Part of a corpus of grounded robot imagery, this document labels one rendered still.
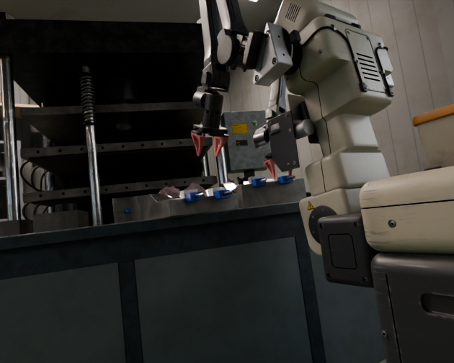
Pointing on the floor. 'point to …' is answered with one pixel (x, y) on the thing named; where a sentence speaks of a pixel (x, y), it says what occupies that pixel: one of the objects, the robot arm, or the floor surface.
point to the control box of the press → (244, 142)
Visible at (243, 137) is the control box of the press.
